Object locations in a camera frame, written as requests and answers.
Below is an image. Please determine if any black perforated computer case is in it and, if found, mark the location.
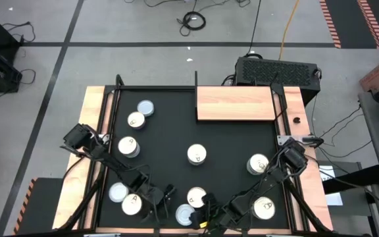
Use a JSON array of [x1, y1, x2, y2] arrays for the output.
[[234, 55, 322, 107]]

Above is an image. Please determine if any green label tuna can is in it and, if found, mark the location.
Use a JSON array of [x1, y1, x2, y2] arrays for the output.
[[136, 99, 155, 117], [175, 203, 196, 227], [108, 182, 130, 204]]

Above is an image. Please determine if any coiled black cable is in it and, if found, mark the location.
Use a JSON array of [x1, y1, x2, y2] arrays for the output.
[[176, 11, 207, 37]]

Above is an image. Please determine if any yellow hanging cable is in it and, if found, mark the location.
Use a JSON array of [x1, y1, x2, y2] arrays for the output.
[[278, 0, 301, 61]]

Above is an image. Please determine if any blue label salmon can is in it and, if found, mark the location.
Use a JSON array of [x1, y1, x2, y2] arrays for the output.
[[251, 196, 276, 221], [245, 153, 270, 176], [117, 136, 141, 159], [121, 193, 143, 217], [126, 111, 147, 130], [186, 186, 207, 209], [186, 143, 208, 167]]

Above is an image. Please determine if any grey side table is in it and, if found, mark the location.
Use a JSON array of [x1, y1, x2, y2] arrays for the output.
[[357, 91, 379, 237]]

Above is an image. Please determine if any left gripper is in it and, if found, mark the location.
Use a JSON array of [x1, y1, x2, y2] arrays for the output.
[[143, 183, 178, 225]]

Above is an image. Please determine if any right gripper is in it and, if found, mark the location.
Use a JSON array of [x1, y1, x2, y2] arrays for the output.
[[189, 192, 243, 230]]

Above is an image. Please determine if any black mat orange striped edge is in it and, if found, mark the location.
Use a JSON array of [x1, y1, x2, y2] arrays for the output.
[[319, 0, 379, 50], [13, 177, 64, 236]]

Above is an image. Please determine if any black stand leg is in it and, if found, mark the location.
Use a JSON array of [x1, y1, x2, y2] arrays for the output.
[[322, 163, 379, 195]]

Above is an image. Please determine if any wooden shelf board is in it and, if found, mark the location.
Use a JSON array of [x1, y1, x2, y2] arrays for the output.
[[195, 85, 277, 122]]

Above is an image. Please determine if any white paper sheet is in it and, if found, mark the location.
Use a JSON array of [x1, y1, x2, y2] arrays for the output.
[[319, 164, 343, 207]]

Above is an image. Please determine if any black table mat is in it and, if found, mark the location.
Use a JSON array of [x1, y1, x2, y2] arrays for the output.
[[97, 88, 291, 230]]

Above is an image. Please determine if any black hanging cable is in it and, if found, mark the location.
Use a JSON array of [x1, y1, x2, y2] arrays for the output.
[[247, 0, 263, 57]]

